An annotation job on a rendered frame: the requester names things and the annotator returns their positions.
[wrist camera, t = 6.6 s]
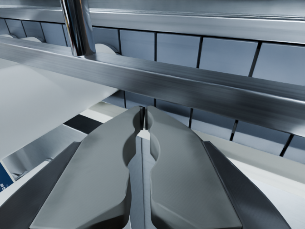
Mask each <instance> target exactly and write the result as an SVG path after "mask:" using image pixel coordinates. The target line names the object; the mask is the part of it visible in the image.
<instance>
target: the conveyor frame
mask: <svg viewBox="0 0 305 229"><path fill-rule="evenodd" d="M89 11H90V17H91V22H92V26H102V27H112V28H123V29H133V30H148V31H159V32H169V33H180V34H190V35H205V36H215V37H226V38H236V39H247V40H262V41H272V42H282V43H293V44H304V45H305V15H280V14H253V13H225V12H198V11H171V10H131V9H104V8H89ZM0 18H9V19H20V20H35V21H45V22H55V23H65V21H64V16H63V12H62V8H61V7H50V6H22V5H0Z"/></svg>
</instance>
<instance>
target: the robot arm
mask: <svg viewBox="0 0 305 229"><path fill-rule="evenodd" d="M144 118H145V130H148V132H149V133H150V154H151V156H152V157H153V158H154V159H155V161H156V163H155V165H154V166H153V167H152V169H151V171H150V207H151V221H152V224H153V225H154V226H155V227H156V228H157V229H292V228H291V227H290V226H289V224H288V223H287V221H286V220H285V219H284V217H283V216H282V215H281V213H280V212H279V210H278V209H277V208H276V207H275V206H274V205H273V203H272V202H271V201H270V200H269V199H268V198H267V196H266V195H265V194H264V193H263V192H262V191H261V190H260V189H259V188H258V187H257V186H256V185H255V184H254V183H253V182H252V181H251V180H250V179H249V178H248V177H247V176H246V175H245V174H243V173H242V172H241V171H240V170H239V169H238V168H237V167H236V166H235V165H234V164H233V163H232V162H231V161H230V160H229V159H228V158H227V157H226V156H225V155H224V154H223V153H222V152H221V151H220V150H219V149H218V148H217V147H215V146H214V145H213V144H212V143H211V142H210V141H203V140H202V139H201V138H200V137H199V136H198V135H197V134H196V133H195V132H194V131H192V130H191V129H190V128H189V127H187V126H186V125H185V124H183V123H181V122H180V121H178V120H176V119H175V118H173V117H171V116H169V115H168V114H166V113H164V112H163V111H161V110H159V109H158V108H156V107H154V106H151V105H150V106H147V107H143V106H140V105H139V106H134V107H132V108H130V109H128V110H126V111H124V112H123V113H121V114H119V115H117V116H115V117H114V118H112V119H110V120H108V121H107V122H105V123H103V124H102V125H100V126H99V127H97V128H96V129H95V130H93V131H92V132H91V133H90V134H88V135H87V136H86V137H85V138H84V139H83V140H82V141H80V142H76V141H74V142H72V143H71V144H70V145H69V146H68V147H67V148H65V149H64V150H63V151H62V152H61V153H59V154H58V155H57V156H56V157H55V158H54V159H52V160H51V161H50V162H49V163H48V164H46V166H44V167H43V168H42V169H41V170H40V171H39V172H37V173H36V174H35V175H34V176H33V177H31V178H30V179H29V180H28V181H27V182H25V183H24V184H23V185H22V186H21V187H20V188H19V189H17V190H16V191H15V192H14V193H13V194H12V195H11V196H10V197H9V198H8V199H7V200H6V201H5V202H4V203H3V204H2V205H1V206H0V229H123V228H124V227H125V226H126V224H127V223H128V221H129V215H130V208H131V201H132V192H131V183H130V173H129V169H128V167H127V166H128V164H129V162H130V160H131V159H132V158H133V157H134V156H135V154H136V136H137V135H138V134H139V132H140V131H141V130H143V126H144Z"/></svg>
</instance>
